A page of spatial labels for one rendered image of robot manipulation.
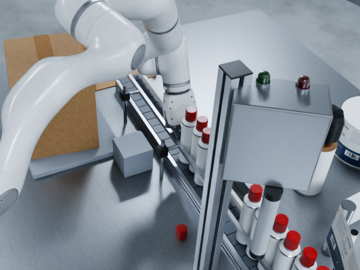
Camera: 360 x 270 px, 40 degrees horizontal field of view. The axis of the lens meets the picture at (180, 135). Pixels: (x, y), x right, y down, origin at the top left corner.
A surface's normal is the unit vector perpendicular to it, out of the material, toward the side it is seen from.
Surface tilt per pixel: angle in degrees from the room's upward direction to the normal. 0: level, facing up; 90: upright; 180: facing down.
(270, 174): 90
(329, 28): 0
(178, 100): 67
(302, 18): 0
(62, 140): 90
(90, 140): 90
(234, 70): 0
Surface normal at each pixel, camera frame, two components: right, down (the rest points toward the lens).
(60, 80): 0.33, 0.26
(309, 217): 0.05, -0.74
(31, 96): 0.14, -0.09
